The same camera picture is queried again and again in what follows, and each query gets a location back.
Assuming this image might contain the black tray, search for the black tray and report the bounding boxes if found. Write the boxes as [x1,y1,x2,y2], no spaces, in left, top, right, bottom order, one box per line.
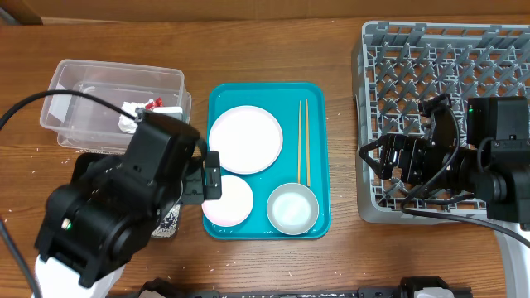
[71,151,108,182]

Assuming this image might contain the teal serving tray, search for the teal serving tray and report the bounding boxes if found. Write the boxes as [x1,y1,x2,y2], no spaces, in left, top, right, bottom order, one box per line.
[204,82,331,240]

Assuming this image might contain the large white plate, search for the large white plate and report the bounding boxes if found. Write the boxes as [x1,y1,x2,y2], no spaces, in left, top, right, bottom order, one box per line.
[208,105,283,175]

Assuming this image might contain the grey dishwasher rack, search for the grey dishwasher rack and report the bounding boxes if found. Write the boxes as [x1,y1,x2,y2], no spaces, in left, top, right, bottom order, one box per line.
[353,21,529,224]

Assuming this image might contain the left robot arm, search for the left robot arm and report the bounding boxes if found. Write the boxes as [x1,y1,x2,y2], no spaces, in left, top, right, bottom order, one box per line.
[33,111,222,297]

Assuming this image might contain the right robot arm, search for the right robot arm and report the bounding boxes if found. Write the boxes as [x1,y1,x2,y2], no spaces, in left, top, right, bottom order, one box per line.
[359,94,529,297]

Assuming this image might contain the pink small bowl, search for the pink small bowl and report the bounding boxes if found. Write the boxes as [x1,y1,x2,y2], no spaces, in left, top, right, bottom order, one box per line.
[201,175,254,228]

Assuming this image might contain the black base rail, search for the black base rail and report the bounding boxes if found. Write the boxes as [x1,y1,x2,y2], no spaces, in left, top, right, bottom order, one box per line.
[132,276,474,298]

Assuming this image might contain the red snack wrapper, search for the red snack wrapper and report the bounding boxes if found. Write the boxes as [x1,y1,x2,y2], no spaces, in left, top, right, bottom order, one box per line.
[144,98,163,110]

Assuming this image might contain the wooden chopstick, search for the wooden chopstick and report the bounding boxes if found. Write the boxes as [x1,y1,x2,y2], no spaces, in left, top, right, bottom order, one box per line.
[305,99,311,187]
[297,102,302,184]

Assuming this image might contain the grey bowl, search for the grey bowl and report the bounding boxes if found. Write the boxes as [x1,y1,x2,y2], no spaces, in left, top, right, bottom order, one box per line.
[267,183,320,236]

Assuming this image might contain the pile of rice grains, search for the pile of rice grains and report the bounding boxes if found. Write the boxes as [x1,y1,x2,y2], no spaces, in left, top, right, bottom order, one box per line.
[152,204,181,238]

